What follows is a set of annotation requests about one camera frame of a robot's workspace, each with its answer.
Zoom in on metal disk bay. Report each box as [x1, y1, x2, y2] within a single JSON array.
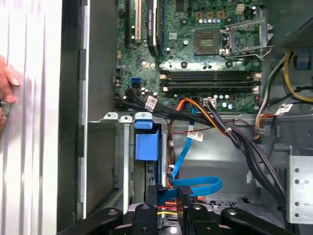
[[88, 111, 172, 213]]

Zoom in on grey wires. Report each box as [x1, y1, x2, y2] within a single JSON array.
[[254, 61, 287, 141]]

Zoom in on black graphics card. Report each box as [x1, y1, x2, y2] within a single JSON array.
[[146, 0, 160, 58]]

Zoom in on grey power supply unit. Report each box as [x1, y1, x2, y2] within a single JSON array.
[[278, 17, 313, 49]]

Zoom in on locking lever wire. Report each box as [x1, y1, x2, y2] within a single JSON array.
[[221, 45, 274, 61]]

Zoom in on green motherboard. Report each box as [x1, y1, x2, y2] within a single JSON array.
[[114, 0, 264, 113]]

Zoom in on person's left hand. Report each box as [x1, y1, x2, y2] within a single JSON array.
[[0, 55, 20, 103]]

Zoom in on yellow black wires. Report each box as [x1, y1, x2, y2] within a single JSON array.
[[282, 51, 313, 103]]

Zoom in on CPU socket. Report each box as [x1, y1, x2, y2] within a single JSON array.
[[194, 29, 221, 56]]

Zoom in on black wire bundle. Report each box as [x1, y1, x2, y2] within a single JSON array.
[[205, 99, 288, 209]]

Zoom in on blue wire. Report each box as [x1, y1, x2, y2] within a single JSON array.
[[156, 105, 224, 204]]

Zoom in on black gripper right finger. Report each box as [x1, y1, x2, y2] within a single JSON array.
[[177, 185, 297, 235]]

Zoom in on metal drive cage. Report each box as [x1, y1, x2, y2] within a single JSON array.
[[286, 146, 313, 225]]

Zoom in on white expansion slot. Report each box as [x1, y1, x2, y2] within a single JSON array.
[[133, 0, 143, 44]]

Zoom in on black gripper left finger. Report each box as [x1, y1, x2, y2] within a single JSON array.
[[56, 185, 159, 235]]

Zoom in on black PC case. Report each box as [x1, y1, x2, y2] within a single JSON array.
[[57, 0, 313, 235]]

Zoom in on orange yellow wires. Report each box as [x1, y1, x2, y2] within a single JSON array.
[[178, 97, 221, 128]]

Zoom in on hard disk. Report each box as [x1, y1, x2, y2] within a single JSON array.
[[133, 112, 164, 190]]

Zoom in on black expansion slot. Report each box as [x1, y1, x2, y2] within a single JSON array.
[[124, 0, 131, 48]]

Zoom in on metal socket cover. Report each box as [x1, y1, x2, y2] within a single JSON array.
[[223, 17, 268, 53]]

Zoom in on black RAM slot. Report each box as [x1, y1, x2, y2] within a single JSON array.
[[160, 70, 261, 75], [159, 74, 262, 81], [160, 81, 261, 87], [159, 86, 262, 93]]

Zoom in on red orange power wire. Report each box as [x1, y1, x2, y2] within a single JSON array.
[[156, 119, 206, 217]]

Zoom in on black flat wire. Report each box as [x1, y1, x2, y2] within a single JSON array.
[[113, 88, 221, 128]]

